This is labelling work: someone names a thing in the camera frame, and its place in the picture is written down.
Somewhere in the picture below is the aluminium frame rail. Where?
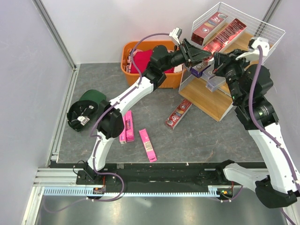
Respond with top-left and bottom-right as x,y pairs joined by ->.
32,0 -> 77,70

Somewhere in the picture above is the silver toothpaste box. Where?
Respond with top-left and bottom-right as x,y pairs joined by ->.
202,70 -> 215,81
206,76 -> 226,92

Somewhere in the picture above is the pink toothpaste box angled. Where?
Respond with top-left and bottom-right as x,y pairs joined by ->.
139,129 -> 157,163

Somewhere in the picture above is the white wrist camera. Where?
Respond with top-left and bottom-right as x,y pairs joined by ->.
235,37 -> 270,61
169,27 -> 182,46

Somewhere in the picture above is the orange plastic basket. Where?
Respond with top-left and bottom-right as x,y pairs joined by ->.
121,40 -> 182,89

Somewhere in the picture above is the pink toothpaste box left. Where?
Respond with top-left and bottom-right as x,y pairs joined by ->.
119,130 -> 127,144

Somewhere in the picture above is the dark red toothpaste box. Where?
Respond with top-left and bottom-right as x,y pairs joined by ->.
203,18 -> 247,54

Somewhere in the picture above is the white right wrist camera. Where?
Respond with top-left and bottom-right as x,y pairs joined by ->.
235,37 -> 270,61

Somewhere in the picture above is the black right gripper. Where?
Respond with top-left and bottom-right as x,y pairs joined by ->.
213,48 -> 254,103

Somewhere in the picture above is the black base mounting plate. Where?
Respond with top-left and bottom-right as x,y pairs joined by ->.
76,160 -> 238,186

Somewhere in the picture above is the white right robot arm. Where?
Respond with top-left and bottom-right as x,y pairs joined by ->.
213,49 -> 300,209

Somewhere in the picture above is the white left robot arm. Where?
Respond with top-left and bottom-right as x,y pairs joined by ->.
86,39 -> 212,184

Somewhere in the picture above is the purple toothpaste box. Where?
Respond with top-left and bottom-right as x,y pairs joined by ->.
189,62 -> 210,78

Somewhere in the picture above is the white wire wooden shelf rack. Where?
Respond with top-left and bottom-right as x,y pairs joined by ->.
179,2 -> 285,122

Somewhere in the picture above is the red folded cloth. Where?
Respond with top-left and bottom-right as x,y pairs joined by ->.
130,50 -> 175,74

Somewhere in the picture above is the pink toothpaste box middle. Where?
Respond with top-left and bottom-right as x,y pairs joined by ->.
125,110 -> 135,142

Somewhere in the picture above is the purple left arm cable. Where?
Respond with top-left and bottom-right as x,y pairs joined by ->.
42,32 -> 172,213

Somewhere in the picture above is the pink toothpaste box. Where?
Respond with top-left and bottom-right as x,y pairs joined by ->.
119,130 -> 127,144
125,110 -> 135,142

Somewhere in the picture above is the green black cap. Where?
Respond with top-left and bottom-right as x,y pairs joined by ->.
67,90 -> 106,132

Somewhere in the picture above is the blue slotted cable duct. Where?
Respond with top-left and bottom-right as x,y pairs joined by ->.
44,187 -> 221,197

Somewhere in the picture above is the cream patterned cloth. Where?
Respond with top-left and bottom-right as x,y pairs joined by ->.
173,65 -> 183,73

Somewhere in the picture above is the red 3d toothpaste box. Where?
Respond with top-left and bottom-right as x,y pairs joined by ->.
191,12 -> 228,46
165,99 -> 192,130

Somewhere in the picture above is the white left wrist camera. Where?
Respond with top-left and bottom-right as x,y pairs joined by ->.
169,27 -> 182,46

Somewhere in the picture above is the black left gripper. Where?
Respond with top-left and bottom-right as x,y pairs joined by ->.
161,38 -> 212,73

